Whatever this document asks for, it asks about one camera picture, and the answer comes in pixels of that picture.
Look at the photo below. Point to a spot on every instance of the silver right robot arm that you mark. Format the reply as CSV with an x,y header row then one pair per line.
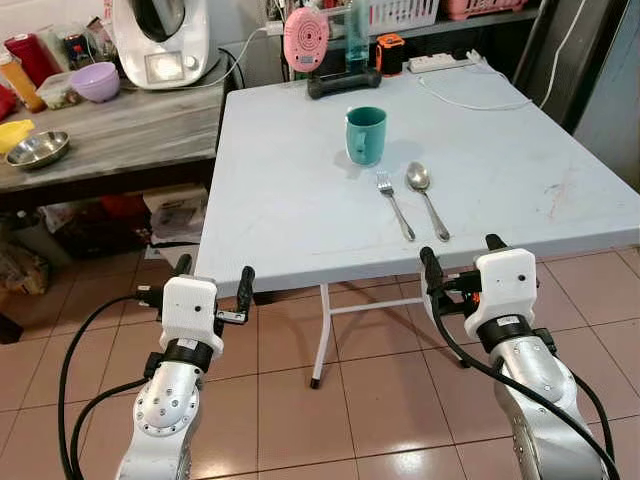
x,y
540,385

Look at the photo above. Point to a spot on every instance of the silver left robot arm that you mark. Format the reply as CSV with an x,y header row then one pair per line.
x,y
165,410

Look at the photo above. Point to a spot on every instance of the steel fork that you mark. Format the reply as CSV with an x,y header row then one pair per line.
x,y
396,210

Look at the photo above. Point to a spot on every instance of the steel spoon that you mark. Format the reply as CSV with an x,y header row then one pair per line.
x,y
419,177

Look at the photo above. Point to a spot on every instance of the white folding table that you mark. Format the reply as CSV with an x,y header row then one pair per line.
x,y
300,200

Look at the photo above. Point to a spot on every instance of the grey wooden counter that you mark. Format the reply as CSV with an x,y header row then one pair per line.
x,y
140,135

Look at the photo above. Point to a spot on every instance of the teal ceramic mug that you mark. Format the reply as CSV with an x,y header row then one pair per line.
x,y
366,138

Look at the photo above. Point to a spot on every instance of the stainless steel bowl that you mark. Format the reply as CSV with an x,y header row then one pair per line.
x,y
38,150

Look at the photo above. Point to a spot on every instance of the white power strip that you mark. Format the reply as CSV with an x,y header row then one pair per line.
x,y
445,62

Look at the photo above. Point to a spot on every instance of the purple plastic bowl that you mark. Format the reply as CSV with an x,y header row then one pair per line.
x,y
96,82

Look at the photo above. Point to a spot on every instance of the black cylindrical base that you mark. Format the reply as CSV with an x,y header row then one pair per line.
x,y
343,84

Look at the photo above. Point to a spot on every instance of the clear food container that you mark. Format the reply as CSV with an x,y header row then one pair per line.
x,y
60,93

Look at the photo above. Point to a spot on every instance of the yellow plastic item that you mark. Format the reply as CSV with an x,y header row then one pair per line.
x,y
14,135

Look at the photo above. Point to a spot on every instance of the orange and black device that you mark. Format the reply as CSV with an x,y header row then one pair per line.
x,y
390,55

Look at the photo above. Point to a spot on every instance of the white kitchen blender appliance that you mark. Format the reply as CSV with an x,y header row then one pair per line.
x,y
160,45

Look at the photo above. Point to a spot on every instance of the pink plastic basket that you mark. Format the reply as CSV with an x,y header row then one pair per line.
x,y
485,8

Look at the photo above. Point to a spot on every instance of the teal translucent bottle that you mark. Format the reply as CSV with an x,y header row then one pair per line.
x,y
357,40

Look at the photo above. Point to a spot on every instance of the dark spice jar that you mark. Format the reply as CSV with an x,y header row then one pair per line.
x,y
78,50

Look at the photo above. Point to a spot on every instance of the orange bottle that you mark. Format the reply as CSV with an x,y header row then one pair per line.
x,y
18,85

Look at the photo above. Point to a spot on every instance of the white plastic basket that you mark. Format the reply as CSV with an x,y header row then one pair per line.
x,y
405,14

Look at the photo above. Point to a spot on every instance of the pink round fan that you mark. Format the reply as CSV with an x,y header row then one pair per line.
x,y
306,38

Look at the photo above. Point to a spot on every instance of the red container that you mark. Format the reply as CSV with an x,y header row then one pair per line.
x,y
30,58

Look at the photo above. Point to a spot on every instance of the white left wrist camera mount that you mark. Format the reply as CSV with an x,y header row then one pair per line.
x,y
190,310

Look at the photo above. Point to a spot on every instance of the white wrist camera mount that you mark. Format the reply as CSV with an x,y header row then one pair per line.
x,y
190,310
505,285

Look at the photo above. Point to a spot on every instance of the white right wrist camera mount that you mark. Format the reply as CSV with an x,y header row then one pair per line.
x,y
505,285

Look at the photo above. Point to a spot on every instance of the black slanted stand frame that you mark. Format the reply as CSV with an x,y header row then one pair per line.
x,y
560,60

